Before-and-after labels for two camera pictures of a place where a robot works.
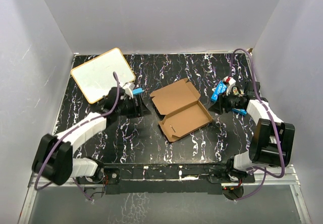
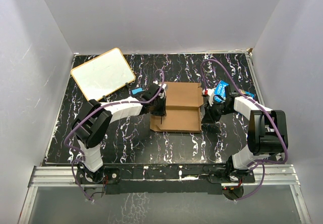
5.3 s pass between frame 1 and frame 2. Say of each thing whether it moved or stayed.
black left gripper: moved
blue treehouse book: stayed
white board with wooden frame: stayed
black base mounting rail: stayed
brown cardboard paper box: moved
